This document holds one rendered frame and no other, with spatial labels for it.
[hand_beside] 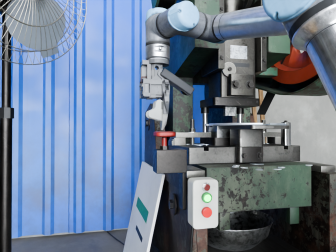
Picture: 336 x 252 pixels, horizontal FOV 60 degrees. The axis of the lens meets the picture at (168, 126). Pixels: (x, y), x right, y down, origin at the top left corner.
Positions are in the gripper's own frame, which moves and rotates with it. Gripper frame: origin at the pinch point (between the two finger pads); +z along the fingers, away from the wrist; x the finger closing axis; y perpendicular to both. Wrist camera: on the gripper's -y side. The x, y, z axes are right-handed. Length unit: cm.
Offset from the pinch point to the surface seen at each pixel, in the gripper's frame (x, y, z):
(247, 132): -5.0, -31.4, 2.2
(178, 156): 3.1, -3.7, 9.3
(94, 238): -124, 21, 78
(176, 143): -20.0, -9.5, 6.4
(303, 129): -138, -162, 1
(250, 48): -15, -38, -30
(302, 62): -24, -69, -29
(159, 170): 3.1, 2.2, 13.2
